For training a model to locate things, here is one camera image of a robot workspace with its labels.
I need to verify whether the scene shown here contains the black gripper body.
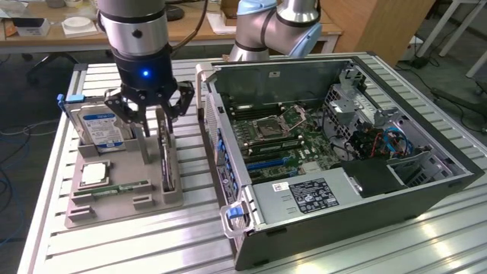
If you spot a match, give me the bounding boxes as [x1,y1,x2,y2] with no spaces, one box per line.
[112,47,177,107]

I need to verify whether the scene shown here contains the green graphics card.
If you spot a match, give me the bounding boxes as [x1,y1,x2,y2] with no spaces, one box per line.
[157,119,180,192]

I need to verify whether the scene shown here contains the black RAM slot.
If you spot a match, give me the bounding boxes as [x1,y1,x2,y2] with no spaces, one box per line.
[230,103,282,114]
[231,109,283,120]

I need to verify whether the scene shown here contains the black expansion slot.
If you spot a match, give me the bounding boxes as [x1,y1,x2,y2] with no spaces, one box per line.
[243,152,286,166]

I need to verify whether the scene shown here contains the hard disk with blue label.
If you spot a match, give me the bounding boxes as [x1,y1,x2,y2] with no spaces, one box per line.
[63,96,128,154]

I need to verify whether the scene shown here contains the blue disk caddy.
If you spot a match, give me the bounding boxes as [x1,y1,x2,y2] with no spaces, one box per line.
[56,91,133,143]

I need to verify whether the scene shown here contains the grey parts rack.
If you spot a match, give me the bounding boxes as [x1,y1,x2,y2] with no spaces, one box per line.
[63,110,185,229]

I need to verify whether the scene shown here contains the black lamp base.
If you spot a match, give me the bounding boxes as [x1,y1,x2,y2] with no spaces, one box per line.
[165,4,187,22]

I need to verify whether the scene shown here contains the white round holder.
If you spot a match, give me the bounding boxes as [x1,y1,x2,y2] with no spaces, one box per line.
[60,16,100,39]

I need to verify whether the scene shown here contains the CPU socket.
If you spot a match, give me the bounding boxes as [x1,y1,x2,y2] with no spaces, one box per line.
[254,116,287,141]

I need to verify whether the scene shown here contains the silver CPU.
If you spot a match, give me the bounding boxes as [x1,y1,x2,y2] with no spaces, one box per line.
[79,163,108,186]

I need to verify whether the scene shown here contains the black chair base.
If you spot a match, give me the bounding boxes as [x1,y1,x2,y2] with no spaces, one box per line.
[25,53,80,86]

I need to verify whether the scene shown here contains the white papers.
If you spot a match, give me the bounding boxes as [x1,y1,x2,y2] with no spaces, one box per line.
[207,13,240,35]

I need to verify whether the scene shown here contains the wooden desk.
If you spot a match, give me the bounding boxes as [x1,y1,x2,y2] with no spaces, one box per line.
[0,0,343,55]

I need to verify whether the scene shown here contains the green RAM stick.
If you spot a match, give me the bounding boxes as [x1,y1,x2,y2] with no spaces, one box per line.
[73,179,149,198]

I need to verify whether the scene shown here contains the black RAM stick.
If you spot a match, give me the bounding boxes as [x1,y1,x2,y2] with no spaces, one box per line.
[248,137,304,155]

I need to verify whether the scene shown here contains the metal socket cover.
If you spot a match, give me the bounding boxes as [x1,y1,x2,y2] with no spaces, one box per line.
[279,104,310,132]

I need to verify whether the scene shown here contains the cardboard box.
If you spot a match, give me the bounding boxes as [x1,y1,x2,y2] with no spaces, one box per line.
[220,0,244,21]

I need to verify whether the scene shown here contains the white box with black top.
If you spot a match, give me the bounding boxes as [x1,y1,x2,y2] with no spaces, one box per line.
[11,17,52,37]

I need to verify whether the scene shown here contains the green motherboard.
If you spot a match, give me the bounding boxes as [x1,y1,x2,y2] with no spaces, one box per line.
[228,102,343,184]

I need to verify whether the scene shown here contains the metal disk bay cage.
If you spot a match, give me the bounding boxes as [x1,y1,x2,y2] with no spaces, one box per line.
[323,82,382,138]

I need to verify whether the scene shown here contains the grey power supply unit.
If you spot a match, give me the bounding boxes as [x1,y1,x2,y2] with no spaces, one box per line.
[250,167,367,225]

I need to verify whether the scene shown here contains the wooden cabinet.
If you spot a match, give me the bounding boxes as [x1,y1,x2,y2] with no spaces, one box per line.
[334,0,438,63]

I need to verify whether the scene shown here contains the white box with red button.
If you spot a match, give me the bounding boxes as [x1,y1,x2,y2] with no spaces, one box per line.
[404,36,426,63]

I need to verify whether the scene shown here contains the black open PC case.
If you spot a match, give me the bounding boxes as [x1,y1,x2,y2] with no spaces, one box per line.
[193,55,486,272]

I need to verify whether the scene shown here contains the slanted metal disk bay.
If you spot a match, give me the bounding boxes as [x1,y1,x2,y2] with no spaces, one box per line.
[386,150,454,188]

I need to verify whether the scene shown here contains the black floor stand base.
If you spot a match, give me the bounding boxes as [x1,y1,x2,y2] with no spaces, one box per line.
[431,85,487,115]

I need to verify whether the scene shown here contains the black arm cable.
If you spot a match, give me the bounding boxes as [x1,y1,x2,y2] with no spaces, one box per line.
[167,0,211,58]

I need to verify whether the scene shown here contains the blue floor cable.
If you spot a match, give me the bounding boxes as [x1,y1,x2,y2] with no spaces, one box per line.
[0,114,32,247]

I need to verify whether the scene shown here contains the red wire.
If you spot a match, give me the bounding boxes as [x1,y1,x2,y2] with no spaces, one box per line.
[371,132,386,157]

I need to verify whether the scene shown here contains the blue wire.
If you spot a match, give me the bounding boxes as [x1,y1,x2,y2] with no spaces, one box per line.
[382,127,415,158]

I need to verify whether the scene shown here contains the white table frame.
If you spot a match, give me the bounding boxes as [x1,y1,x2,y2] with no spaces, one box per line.
[415,0,487,78]

